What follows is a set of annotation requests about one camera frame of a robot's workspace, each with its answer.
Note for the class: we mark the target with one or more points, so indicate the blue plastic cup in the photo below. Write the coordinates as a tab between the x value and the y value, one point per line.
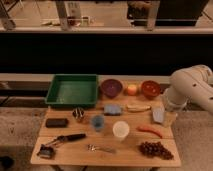
97	122

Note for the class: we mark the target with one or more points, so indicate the purple bowl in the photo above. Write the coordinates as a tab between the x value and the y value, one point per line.
111	87

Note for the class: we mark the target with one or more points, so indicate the green plastic tray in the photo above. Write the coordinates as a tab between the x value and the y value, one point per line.
73	90

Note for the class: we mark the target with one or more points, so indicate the blue sponge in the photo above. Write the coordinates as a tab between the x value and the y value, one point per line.
112	110

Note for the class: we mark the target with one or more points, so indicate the white plastic cup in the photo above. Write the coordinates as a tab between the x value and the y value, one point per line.
121	130

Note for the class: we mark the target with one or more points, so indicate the red bowl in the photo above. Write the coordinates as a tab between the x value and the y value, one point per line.
150	89

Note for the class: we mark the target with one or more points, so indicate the purple grape bunch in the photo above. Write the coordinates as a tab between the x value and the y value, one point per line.
155	149

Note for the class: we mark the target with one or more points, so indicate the grey blue cloth pad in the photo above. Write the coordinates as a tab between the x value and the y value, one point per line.
158	114

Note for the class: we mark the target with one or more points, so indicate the black rectangular case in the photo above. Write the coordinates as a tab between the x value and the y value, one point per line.
56	123

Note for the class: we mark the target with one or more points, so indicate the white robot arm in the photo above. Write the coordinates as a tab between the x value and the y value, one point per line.
187	84

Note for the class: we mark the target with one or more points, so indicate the wooden table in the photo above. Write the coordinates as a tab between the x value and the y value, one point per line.
127	151

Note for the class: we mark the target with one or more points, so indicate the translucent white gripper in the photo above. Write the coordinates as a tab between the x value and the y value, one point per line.
170	114

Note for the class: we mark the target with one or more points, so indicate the red chili pepper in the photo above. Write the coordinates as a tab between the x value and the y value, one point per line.
150	130

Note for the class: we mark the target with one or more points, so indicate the yellow banana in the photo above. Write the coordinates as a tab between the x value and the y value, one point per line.
137	108

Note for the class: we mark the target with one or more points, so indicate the metal spoon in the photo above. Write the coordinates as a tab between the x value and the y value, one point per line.
94	148

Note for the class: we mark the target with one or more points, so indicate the small black brush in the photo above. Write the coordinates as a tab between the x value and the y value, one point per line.
46	152

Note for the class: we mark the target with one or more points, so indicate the yellow red apple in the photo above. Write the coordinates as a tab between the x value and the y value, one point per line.
132	89

